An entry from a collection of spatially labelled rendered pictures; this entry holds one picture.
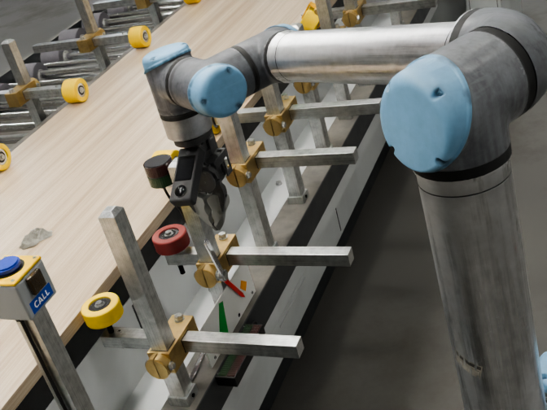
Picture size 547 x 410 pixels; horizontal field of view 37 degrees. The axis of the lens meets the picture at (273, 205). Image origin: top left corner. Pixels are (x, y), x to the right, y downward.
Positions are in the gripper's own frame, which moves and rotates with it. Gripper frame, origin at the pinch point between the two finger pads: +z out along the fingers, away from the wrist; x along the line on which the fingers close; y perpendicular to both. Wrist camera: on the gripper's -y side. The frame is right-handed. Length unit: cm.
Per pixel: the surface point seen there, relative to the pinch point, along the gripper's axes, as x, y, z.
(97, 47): 116, 140, 8
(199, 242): 8.0, 4.7, 7.1
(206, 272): 7.0, 2.0, 13.0
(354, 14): 6, 127, 3
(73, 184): 61, 35, 9
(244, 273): 5.5, 14.0, 22.2
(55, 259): 44.4, 1.4, 9.1
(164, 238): 19.1, 8.7, 8.8
